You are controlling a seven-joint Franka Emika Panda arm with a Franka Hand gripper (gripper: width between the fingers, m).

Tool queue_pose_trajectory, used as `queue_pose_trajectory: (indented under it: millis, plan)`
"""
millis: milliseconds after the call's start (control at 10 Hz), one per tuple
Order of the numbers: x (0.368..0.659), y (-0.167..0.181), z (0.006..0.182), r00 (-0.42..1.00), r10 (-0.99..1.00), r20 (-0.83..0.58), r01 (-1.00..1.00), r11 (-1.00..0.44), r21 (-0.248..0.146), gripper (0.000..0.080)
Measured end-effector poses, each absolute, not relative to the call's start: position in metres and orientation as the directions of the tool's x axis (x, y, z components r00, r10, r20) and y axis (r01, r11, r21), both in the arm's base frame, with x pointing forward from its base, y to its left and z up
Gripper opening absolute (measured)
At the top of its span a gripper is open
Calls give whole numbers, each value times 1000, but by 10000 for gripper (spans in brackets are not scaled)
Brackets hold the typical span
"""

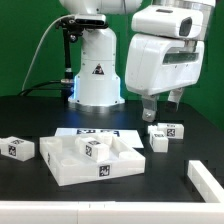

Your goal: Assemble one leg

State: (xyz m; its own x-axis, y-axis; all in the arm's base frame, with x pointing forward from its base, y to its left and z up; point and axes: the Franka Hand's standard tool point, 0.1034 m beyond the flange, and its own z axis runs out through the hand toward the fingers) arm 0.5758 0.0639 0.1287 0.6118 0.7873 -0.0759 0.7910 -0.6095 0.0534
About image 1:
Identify white right fence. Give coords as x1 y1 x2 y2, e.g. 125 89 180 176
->
187 160 224 204

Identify white front fence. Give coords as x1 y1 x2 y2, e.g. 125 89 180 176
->
0 201 224 224

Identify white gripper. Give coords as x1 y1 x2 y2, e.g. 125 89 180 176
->
125 34 204 122

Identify black camera on stand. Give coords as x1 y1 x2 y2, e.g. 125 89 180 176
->
55 14 108 101

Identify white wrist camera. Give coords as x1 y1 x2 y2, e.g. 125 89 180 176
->
131 5 206 40

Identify white square tabletop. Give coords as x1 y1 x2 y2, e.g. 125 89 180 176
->
40 133 145 186

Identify white camera cable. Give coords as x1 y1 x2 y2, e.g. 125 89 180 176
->
21 13 76 93

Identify paper sheet with tags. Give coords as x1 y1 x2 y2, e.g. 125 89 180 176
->
55 128 143 148

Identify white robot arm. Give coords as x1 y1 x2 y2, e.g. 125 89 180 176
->
59 0 216 122

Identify black base cables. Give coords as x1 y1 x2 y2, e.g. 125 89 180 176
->
18 79 74 98

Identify white fence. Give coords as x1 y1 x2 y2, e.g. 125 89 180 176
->
0 201 224 224
187 160 224 204

